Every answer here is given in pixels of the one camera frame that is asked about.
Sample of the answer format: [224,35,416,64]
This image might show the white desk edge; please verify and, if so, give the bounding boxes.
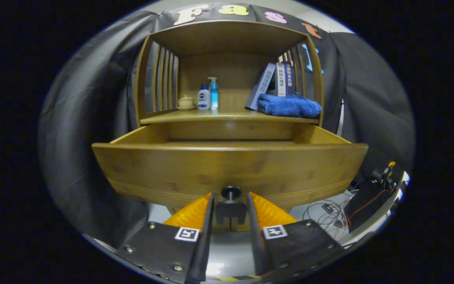
[339,172,411,247]

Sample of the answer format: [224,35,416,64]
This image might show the black device with orange tip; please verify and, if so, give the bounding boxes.
[371,161,397,186]

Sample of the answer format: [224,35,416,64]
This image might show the black floor cables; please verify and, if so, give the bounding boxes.
[303,192,354,230]

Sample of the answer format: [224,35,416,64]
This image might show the black door handle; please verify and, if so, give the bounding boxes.
[216,201,231,226]
[231,201,247,226]

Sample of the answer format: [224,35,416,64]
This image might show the white pump bottle blue cap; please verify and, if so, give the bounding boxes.
[197,83,211,110]

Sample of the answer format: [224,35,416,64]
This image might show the black equipment case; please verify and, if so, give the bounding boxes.
[345,183,393,231]

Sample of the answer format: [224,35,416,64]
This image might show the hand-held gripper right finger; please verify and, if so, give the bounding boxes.
[247,192,346,282]

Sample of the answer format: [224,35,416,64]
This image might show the clear blue pump bottle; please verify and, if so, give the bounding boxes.
[207,77,219,110]

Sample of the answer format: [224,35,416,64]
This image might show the wooden countertop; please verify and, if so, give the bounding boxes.
[140,108,321,125]

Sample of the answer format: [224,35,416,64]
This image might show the red cable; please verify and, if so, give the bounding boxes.
[348,189,390,220]

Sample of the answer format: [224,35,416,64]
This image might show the wooden drawer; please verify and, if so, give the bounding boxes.
[92,123,369,209]

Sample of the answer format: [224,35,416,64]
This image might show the dark blue book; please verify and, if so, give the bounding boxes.
[285,60,296,96]

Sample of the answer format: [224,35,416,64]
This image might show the grey book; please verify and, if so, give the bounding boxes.
[245,62,277,111]

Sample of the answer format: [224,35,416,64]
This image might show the wooden cabinet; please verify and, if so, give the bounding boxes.
[134,20,325,233]

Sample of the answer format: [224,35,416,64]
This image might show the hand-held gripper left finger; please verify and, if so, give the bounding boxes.
[115,192,214,284]

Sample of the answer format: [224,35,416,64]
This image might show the white spine book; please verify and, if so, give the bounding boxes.
[276,62,287,97]

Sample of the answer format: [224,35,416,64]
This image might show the blue towel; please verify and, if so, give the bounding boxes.
[257,93,323,119]

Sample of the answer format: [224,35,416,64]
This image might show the cream lidded teacup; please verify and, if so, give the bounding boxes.
[177,95,196,111]

